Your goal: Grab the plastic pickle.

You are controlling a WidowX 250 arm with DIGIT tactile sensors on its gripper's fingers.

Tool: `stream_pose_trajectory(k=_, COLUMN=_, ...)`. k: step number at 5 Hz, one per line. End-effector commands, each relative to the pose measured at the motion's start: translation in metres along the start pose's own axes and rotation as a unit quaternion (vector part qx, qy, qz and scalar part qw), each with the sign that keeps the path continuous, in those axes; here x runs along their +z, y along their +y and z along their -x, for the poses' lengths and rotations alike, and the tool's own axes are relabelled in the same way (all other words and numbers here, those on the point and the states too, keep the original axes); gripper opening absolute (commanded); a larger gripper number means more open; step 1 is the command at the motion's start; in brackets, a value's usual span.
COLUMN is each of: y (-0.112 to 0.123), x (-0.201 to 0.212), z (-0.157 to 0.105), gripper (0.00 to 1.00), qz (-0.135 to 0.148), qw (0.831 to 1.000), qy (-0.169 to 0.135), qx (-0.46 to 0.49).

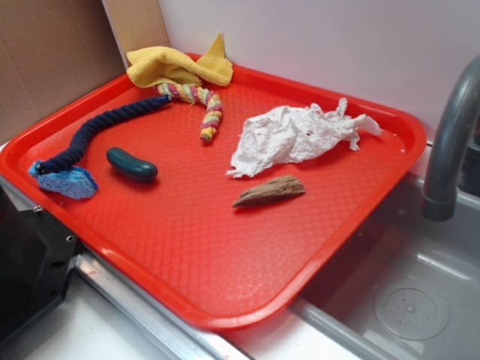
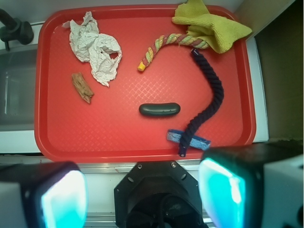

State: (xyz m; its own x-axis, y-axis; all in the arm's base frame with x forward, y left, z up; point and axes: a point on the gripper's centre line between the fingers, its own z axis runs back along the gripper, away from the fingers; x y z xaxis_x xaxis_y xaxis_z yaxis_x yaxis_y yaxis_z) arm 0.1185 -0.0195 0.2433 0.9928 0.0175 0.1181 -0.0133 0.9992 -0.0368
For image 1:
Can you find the yellow microfibre cloth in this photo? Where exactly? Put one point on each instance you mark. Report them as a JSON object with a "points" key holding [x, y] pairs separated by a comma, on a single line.
{"points": [[154, 65]]}

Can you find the light wooden board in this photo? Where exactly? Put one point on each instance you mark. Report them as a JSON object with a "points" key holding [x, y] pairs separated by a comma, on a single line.
{"points": [[136, 24]]}

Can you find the blue sponge piece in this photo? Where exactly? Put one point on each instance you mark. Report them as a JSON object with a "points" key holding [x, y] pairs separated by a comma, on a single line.
{"points": [[75, 183]]}

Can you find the brown cardboard panel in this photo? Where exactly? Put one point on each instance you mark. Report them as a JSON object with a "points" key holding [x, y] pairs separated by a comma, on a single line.
{"points": [[52, 53]]}

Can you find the grey toy faucet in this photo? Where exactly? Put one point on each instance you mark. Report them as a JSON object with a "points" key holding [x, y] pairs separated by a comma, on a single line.
{"points": [[454, 159]]}

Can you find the crumpled white paper towel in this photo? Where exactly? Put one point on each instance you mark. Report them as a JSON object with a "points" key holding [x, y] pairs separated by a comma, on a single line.
{"points": [[292, 135]]}

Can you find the dark green plastic pickle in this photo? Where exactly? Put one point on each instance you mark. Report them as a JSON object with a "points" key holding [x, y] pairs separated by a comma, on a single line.
{"points": [[131, 167]]}

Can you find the grey plastic sink basin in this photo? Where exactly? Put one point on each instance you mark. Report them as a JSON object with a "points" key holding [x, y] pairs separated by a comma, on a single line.
{"points": [[402, 286]]}

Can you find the brown wooden wedge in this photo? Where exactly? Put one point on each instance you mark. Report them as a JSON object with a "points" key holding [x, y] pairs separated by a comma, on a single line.
{"points": [[278, 189]]}

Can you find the red plastic tray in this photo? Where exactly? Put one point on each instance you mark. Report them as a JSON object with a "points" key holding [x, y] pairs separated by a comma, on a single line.
{"points": [[179, 237]]}

